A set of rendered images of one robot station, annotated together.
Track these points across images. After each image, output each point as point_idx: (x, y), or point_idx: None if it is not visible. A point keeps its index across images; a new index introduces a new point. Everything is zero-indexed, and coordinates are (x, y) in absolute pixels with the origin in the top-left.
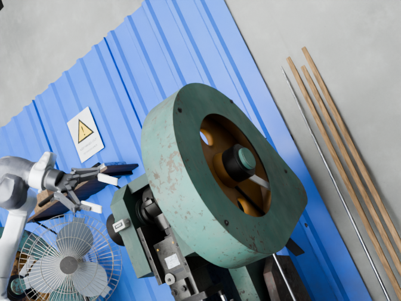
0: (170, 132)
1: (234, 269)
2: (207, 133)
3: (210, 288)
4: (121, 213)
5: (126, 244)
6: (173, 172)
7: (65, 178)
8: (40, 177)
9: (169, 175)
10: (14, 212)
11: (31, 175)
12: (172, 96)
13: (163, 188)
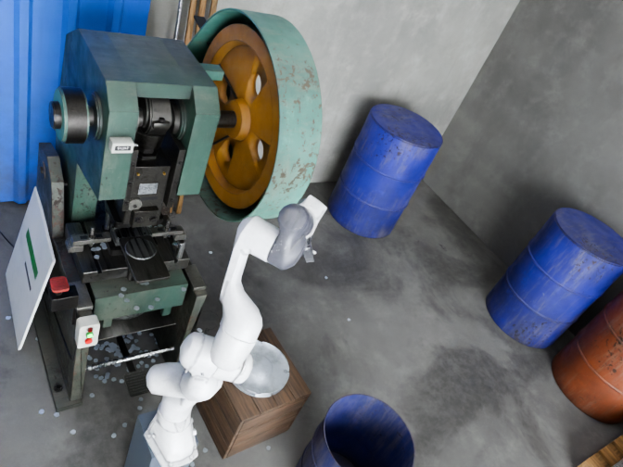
0: (316, 141)
1: None
2: (255, 74)
3: (160, 211)
4: (123, 127)
5: (107, 163)
6: (298, 179)
7: None
8: (311, 234)
9: (293, 180)
10: (251, 254)
11: (311, 233)
12: (311, 75)
13: (280, 187)
